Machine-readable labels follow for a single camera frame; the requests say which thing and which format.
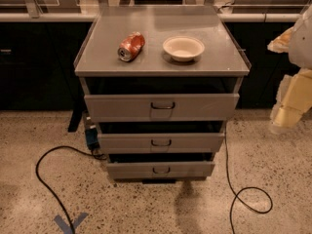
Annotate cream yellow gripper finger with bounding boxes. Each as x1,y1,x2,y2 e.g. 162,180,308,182
269,68,312,135

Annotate grey drawer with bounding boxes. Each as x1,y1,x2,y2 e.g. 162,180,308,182
98,133,224,154
106,161,215,179
85,94,239,123

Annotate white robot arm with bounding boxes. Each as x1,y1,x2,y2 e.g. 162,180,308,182
267,6,312,134

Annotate grey drawer cabinet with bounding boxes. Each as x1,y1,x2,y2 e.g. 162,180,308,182
73,5,252,184

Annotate grey top drawer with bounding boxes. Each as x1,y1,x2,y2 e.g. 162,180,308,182
85,94,239,123

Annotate grey bottom drawer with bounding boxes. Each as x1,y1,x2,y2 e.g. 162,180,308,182
106,161,215,179

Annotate white paper bowl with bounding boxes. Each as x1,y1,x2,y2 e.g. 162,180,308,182
163,36,205,62

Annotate crushed red soda can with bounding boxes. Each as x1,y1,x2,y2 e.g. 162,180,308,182
118,32,145,62

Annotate blue power adapter box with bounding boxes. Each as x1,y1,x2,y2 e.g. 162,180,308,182
85,126,99,150

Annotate blue tape floor marker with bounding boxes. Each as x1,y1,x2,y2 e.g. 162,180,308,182
53,212,90,234

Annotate black floor cable right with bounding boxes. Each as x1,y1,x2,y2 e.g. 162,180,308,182
223,127,274,234

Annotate black floor cable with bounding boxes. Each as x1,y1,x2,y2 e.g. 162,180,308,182
223,127,274,234
34,145,108,234

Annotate black floor cable left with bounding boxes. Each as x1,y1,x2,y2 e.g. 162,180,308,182
34,145,108,234

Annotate dark counter with white rail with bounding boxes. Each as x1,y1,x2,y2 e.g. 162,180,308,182
0,12,299,110

